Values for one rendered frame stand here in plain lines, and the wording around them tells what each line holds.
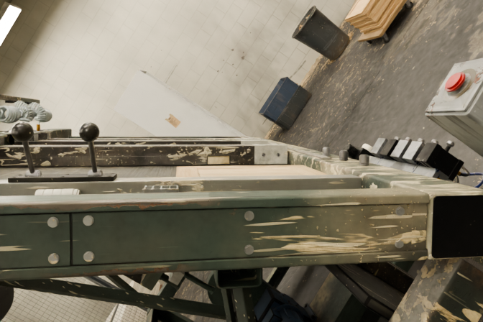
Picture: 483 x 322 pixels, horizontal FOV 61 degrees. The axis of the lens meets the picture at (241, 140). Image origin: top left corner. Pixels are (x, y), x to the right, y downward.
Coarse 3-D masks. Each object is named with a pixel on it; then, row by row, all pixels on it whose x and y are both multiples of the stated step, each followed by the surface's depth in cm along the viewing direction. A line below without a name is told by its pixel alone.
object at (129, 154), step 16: (0, 144) 138; (128, 144) 148; (144, 144) 148; (160, 144) 149; (176, 144) 149; (192, 144) 150; (208, 144) 151; (224, 144) 151; (240, 144) 152; (256, 144) 151; (272, 144) 152; (0, 160) 136; (16, 160) 137; (32, 160) 138; (48, 160) 138; (64, 160) 139; (80, 160) 140; (96, 160) 141; (112, 160) 142; (128, 160) 142; (144, 160) 143; (160, 160) 144; (176, 160) 145; (192, 160) 146; (240, 160) 148; (256, 160) 149; (272, 160) 150
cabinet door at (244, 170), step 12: (180, 168) 121; (192, 168) 122; (204, 168) 122; (216, 168) 123; (228, 168) 123; (240, 168) 124; (252, 168) 124; (264, 168) 125; (276, 168) 125; (288, 168) 126; (300, 168) 123
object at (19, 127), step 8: (16, 128) 75; (24, 128) 75; (32, 128) 77; (16, 136) 75; (24, 136) 75; (32, 136) 77; (24, 144) 77; (24, 152) 79; (32, 168) 81; (32, 176) 81
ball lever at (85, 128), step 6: (84, 126) 77; (90, 126) 77; (96, 126) 78; (84, 132) 76; (90, 132) 76; (96, 132) 77; (84, 138) 77; (90, 138) 77; (96, 138) 78; (90, 144) 79; (90, 150) 80; (90, 156) 81; (96, 168) 83; (90, 174) 83; (96, 174) 83; (102, 174) 84
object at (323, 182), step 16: (224, 176) 90; (240, 176) 90; (256, 176) 90; (272, 176) 91; (288, 176) 91; (304, 176) 91; (320, 176) 91; (336, 176) 91; (352, 176) 91; (0, 192) 79; (16, 192) 79; (32, 192) 80; (96, 192) 82; (112, 192) 82; (128, 192) 82
